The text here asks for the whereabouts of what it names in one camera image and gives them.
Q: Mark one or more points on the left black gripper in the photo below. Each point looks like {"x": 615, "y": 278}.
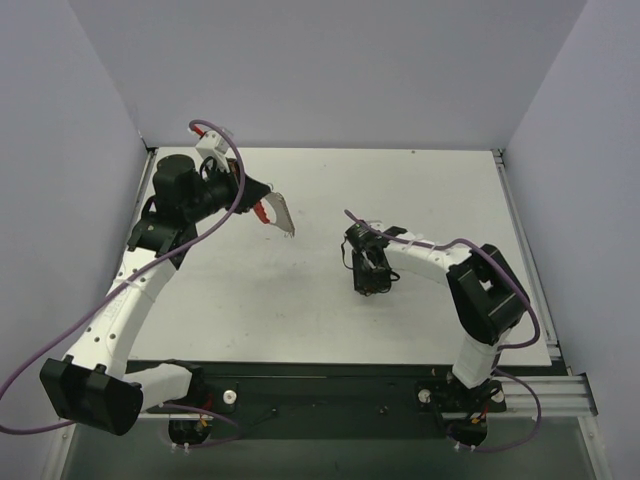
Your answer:
{"x": 245, "y": 192}

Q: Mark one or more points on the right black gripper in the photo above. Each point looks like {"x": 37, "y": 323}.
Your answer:
{"x": 365, "y": 276}

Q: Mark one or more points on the red handled metal keyring holder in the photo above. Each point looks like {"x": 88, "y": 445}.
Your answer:
{"x": 273, "y": 210}

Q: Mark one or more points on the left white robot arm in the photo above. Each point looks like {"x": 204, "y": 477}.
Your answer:
{"x": 90, "y": 385}

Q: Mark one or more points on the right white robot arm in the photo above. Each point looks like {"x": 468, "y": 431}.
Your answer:
{"x": 488, "y": 298}

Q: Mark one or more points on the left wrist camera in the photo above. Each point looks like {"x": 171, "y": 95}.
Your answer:
{"x": 210, "y": 144}

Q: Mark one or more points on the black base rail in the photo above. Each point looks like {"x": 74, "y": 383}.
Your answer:
{"x": 304, "y": 401}

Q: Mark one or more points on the aluminium frame rail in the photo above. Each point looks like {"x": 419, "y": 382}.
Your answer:
{"x": 537, "y": 292}

